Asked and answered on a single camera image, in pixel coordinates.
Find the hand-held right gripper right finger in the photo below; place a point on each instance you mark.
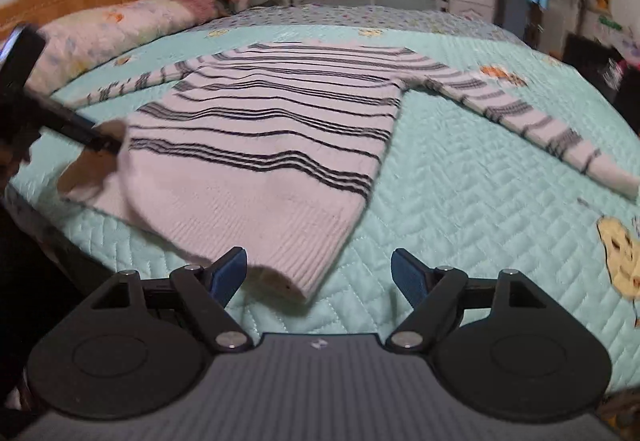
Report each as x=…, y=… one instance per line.
x=410, y=276

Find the floral pillow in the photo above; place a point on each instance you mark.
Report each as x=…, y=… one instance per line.
x=110, y=36

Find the pink striped knit sweater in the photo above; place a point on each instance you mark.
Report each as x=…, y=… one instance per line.
x=260, y=161

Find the black armchair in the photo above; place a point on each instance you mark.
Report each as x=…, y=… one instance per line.
x=590, y=61

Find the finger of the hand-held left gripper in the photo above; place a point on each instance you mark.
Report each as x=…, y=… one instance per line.
x=75, y=128

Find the mint quilted bedspread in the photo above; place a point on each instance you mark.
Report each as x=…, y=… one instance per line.
x=475, y=201

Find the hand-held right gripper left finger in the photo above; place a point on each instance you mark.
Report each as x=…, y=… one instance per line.
x=230, y=273

